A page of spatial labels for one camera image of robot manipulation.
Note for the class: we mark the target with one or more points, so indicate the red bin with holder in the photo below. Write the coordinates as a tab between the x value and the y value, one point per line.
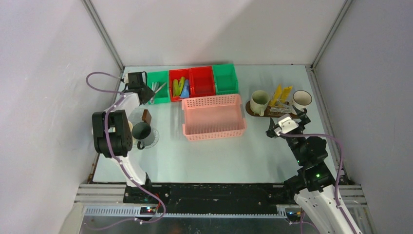
202	83

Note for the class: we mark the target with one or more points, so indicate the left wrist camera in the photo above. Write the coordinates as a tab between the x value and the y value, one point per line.
125	78

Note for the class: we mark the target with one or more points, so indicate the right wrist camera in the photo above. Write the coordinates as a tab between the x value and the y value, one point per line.
286	124

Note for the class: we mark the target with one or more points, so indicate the white toothbrush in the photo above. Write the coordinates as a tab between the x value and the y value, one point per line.
156	86

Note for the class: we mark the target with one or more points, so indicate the pink perforated basket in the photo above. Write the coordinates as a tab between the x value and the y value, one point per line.
213	117

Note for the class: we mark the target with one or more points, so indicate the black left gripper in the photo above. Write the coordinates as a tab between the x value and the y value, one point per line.
150	93

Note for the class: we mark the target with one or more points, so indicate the green bin far right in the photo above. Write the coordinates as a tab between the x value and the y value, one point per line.
225	77

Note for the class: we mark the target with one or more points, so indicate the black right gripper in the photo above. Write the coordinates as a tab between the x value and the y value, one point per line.
270	132

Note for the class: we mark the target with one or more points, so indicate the brown wooden toothbrush holder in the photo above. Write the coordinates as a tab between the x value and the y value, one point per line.
146	116

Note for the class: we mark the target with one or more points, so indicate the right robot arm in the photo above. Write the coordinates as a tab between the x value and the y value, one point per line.
314	187

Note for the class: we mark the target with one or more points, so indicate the light green mug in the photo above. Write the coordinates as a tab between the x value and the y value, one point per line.
259	102

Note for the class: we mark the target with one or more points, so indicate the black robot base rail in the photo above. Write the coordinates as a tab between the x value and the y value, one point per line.
212	198

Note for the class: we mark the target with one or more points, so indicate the green bin with toothbrushes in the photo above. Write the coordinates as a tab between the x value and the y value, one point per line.
155	81

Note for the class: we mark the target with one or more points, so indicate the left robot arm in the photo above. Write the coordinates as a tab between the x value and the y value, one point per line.
112	132

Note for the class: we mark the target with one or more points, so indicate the white mug dark rim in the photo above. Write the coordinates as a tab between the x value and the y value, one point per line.
301	99

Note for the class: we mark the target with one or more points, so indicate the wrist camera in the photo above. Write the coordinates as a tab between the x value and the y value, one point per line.
125	78
286	124

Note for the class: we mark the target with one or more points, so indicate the red bin with toothpaste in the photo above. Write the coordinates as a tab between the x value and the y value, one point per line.
177	74

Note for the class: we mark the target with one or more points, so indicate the green toothpaste tube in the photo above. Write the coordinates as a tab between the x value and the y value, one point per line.
175	88
181	84

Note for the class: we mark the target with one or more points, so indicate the black mug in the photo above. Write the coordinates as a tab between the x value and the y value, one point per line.
144	135

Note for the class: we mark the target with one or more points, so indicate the brown wooden oval tray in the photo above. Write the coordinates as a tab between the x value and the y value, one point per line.
268	113

